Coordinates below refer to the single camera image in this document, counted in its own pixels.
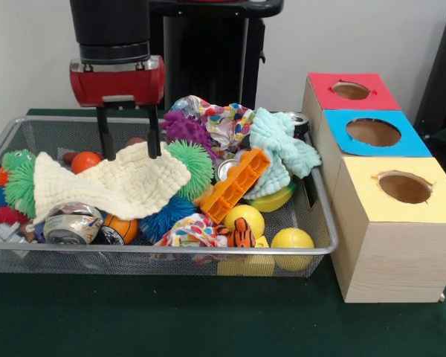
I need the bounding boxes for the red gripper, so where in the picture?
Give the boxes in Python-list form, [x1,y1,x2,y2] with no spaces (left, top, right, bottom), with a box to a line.
[69,55,166,161]

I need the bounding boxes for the cream knitted cloth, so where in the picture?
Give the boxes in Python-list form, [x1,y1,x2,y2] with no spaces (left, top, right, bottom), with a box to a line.
[33,141,192,224]

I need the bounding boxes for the purple spiky rubber toy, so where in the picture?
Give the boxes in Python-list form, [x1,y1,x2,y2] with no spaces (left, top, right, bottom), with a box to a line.
[160,109,216,159]

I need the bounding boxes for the light blue knitted cloth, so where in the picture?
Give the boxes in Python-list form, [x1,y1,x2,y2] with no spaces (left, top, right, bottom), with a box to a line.
[243,106,323,200]

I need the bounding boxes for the wooden box with three holes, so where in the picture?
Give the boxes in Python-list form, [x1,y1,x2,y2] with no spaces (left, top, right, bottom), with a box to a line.
[300,71,446,304]

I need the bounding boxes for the small orange ball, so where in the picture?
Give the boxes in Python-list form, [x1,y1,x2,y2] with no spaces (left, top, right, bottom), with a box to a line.
[70,151,102,175]

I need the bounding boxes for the green spiky rubber ball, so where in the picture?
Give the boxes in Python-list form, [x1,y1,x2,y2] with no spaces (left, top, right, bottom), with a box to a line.
[167,140,215,200]

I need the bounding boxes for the crushed silver can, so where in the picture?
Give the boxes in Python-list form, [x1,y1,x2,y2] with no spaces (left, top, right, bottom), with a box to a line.
[43,202,105,246]

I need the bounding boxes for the orange toy building brick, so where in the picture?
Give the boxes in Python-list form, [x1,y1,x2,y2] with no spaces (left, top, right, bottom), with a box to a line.
[199,147,272,224]

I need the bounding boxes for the green spiky caterpillar toy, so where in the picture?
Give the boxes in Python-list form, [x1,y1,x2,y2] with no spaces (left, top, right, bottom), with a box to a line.
[1,149,38,220]

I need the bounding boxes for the yellow ball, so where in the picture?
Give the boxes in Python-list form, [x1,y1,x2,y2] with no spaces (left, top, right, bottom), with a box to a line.
[270,227,316,271]
[224,204,265,239]

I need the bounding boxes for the orange tiger plush toy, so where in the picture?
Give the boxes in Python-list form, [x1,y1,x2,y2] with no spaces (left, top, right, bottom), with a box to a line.
[217,218,256,248]

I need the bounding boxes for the silver wire mesh bin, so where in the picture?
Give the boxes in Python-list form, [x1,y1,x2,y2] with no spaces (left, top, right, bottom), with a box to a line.
[0,115,339,278]

